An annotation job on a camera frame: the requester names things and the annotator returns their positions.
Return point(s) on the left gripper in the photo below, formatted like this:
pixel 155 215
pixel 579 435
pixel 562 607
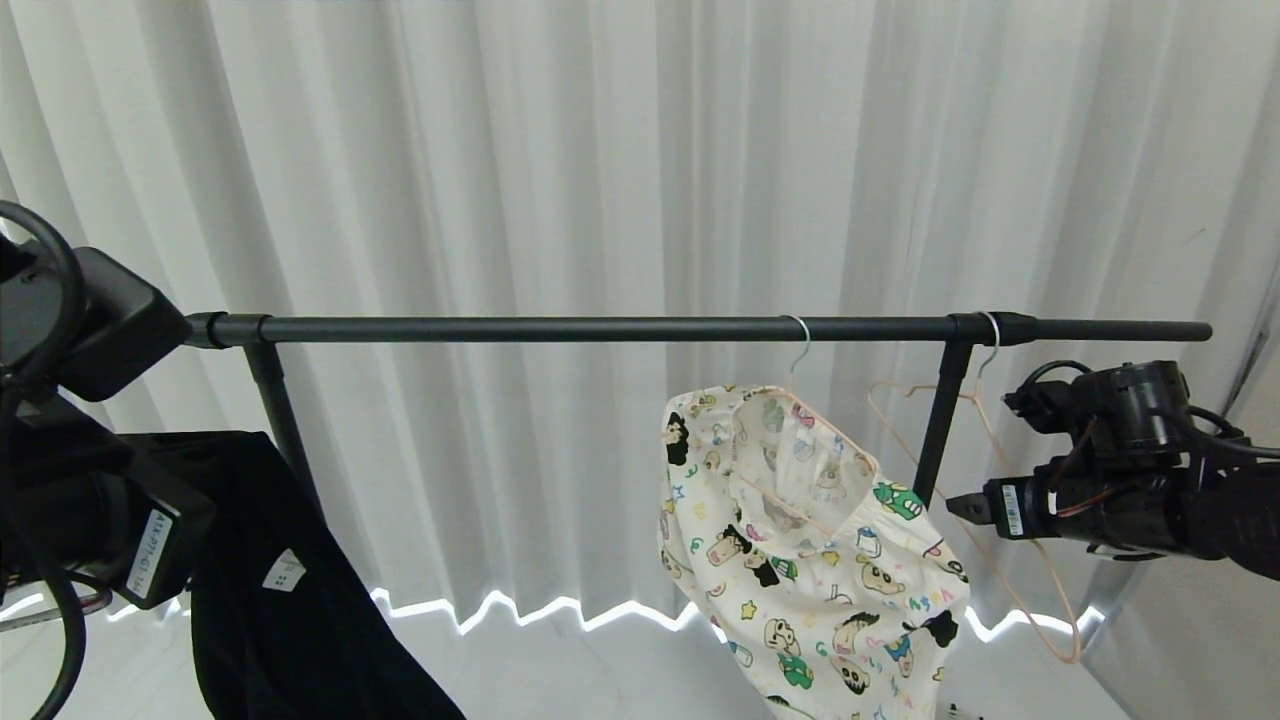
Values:
pixel 130 530

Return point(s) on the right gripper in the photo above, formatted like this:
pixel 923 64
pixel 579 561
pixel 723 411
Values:
pixel 1050 510

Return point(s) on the pink clothes hanger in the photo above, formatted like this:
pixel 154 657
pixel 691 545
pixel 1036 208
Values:
pixel 996 335
pixel 807 338

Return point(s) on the black garment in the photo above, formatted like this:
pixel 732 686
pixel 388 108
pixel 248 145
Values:
pixel 300 640

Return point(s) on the cream printed garment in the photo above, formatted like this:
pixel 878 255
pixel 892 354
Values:
pixel 800 600

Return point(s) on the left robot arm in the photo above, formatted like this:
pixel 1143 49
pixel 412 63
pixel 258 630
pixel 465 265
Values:
pixel 20 300

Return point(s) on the black clothes rack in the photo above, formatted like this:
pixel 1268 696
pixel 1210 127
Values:
pixel 600 329

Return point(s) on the white curtain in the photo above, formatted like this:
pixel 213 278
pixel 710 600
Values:
pixel 600 150

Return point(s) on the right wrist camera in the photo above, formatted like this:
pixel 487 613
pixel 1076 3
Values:
pixel 1050 410

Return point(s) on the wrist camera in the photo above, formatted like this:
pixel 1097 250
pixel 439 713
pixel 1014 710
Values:
pixel 1050 410
pixel 120 320

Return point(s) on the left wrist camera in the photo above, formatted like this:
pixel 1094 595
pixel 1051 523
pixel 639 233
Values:
pixel 120 320

